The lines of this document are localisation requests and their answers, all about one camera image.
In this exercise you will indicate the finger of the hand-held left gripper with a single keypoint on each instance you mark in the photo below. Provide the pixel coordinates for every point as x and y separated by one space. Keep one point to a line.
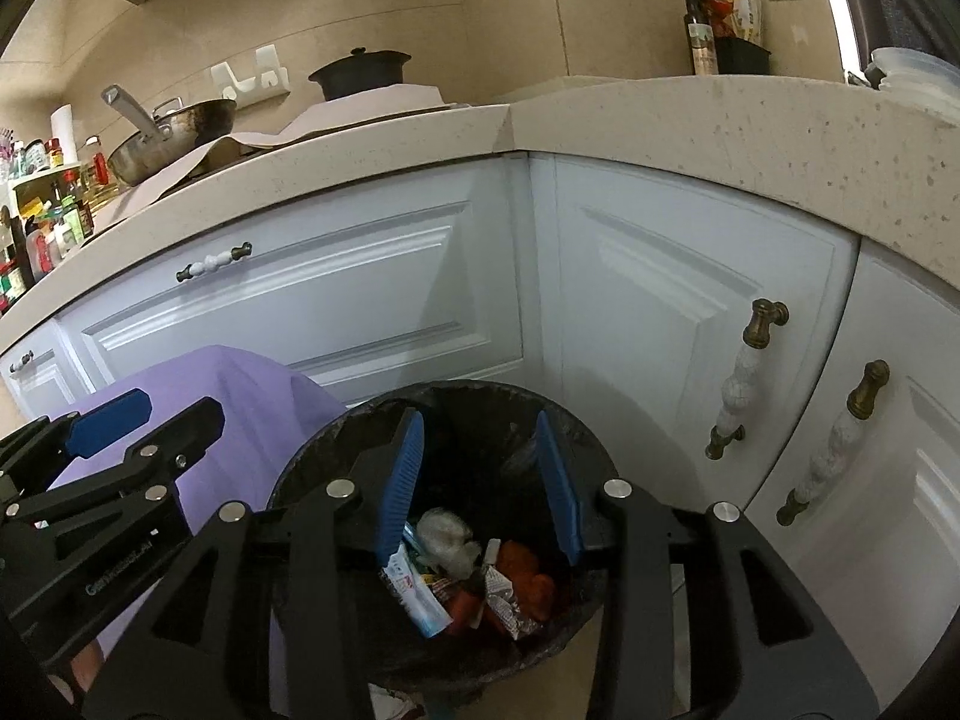
109 420
172 439

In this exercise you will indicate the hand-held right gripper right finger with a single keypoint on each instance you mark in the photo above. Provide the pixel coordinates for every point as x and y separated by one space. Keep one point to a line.
561 495

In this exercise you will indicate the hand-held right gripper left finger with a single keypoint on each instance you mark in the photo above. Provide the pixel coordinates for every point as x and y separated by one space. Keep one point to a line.
401 495

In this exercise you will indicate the narrow white cabinet door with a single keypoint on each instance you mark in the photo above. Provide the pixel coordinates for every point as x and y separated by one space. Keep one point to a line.
45 390

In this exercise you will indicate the person's left hand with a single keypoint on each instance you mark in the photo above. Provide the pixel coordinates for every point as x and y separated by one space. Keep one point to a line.
86 667

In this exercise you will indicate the white wall rack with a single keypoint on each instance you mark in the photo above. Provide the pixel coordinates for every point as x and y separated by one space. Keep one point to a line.
251 79

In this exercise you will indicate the black storage box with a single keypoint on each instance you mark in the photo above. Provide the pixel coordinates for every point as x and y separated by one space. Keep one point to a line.
742 56

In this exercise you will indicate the wide white cabinet door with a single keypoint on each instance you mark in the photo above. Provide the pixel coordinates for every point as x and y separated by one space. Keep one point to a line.
337 277

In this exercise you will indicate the beige stone countertop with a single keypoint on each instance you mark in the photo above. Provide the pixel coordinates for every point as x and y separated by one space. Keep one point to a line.
675 120

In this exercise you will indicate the orange plastic bag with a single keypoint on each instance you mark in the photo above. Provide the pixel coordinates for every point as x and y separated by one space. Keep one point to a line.
525 574

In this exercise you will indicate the silver blister pack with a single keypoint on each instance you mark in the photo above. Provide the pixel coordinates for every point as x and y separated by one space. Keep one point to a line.
510 604

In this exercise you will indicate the light blue toothpaste tube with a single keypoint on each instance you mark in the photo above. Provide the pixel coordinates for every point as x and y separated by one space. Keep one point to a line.
416 600

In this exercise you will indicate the black trash bin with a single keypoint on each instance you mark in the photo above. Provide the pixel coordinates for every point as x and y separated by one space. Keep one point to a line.
480 420

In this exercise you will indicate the yellow white packet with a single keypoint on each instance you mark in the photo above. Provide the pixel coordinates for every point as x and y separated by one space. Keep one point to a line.
744 7

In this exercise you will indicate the cluster of condiment bottles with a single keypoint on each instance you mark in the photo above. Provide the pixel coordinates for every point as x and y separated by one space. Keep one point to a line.
52 232

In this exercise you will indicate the paper towel roll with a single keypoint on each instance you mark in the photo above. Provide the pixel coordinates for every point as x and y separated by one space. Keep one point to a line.
64 133

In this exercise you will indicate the clear plastic container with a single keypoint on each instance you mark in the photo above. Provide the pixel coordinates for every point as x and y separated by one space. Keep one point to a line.
915 82

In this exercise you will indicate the white crumpled tissue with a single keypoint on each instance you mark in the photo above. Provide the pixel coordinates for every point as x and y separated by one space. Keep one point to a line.
446 540

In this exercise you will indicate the black cooking pot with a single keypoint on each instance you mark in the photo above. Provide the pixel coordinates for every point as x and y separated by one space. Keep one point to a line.
360 75

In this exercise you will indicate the white spice shelf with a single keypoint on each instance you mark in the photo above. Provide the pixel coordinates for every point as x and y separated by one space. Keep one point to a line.
37 181

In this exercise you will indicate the dark glass bottle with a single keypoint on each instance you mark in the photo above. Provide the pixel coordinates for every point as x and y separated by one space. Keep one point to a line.
699 37

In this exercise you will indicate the steel wok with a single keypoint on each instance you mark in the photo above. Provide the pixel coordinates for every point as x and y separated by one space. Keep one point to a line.
172 142

